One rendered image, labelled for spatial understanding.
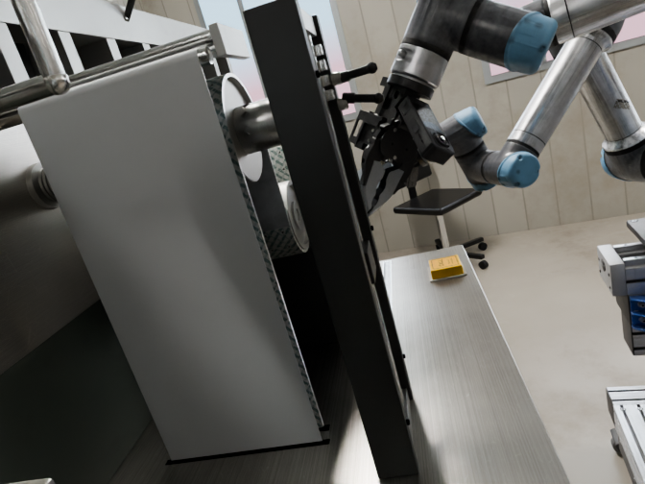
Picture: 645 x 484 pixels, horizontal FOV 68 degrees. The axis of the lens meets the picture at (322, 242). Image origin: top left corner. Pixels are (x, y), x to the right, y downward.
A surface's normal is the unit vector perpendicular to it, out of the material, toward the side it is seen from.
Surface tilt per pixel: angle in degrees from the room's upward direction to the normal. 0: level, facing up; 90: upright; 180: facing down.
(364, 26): 90
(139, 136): 90
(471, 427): 0
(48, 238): 90
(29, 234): 90
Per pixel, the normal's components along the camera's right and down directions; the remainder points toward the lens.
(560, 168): -0.28, 0.35
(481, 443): -0.26, -0.92
